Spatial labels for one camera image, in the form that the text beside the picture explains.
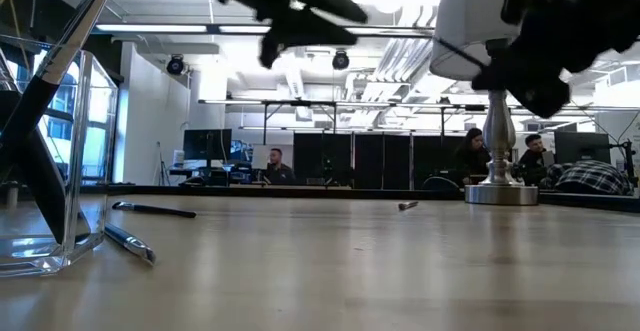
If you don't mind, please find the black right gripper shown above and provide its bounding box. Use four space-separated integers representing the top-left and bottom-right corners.
472 0 640 120

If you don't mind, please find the large white-tipped powder brush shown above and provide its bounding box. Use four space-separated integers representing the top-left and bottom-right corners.
0 0 127 172

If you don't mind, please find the black fan makeup brush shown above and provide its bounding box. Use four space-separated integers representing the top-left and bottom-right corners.
9 130 92 246

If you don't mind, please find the white shade silver table lamp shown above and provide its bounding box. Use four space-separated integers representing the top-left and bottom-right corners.
429 0 540 207

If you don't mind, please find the long ceiling light strip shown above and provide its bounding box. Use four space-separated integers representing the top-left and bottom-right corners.
344 25 436 38
94 22 209 35

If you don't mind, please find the person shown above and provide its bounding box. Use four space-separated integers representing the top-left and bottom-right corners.
452 127 489 188
546 159 635 197
516 133 557 187
262 147 297 187

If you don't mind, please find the black computer monitor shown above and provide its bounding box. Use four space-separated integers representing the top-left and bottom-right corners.
182 128 233 170
553 130 613 166

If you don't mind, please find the black chair back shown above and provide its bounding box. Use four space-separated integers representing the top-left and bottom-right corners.
421 175 462 192

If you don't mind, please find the clear acrylic organizer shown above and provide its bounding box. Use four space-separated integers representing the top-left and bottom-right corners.
0 33 120 278

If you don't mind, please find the black partition wall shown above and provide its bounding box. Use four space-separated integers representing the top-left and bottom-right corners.
293 131 466 191

